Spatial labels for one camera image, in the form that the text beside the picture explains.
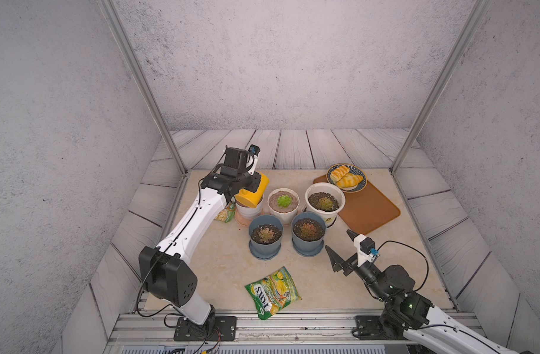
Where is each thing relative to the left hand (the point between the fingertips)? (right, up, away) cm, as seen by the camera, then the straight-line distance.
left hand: (258, 174), depth 81 cm
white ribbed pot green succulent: (+10, -11, +11) cm, 18 cm away
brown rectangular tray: (+50, -15, +27) cm, 59 cm away
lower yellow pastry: (+43, -2, +28) cm, 51 cm away
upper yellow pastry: (+38, +2, +32) cm, 50 cm away
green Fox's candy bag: (+6, -42, -3) cm, 42 cm away
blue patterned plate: (+48, +4, +37) cm, 61 cm away
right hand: (+27, -21, -12) cm, 36 cm away
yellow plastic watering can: (-3, -9, -2) cm, 9 cm away
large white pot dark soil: (+28, -10, +14) cm, 33 cm away
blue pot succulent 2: (+19, -22, +5) cm, 30 cm away
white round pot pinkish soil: (-5, -16, +14) cm, 22 cm away
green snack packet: (-15, -17, +20) cm, 31 cm away
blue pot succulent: (+3, -23, +5) cm, 24 cm away
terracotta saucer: (-6, -20, +16) cm, 27 cm away
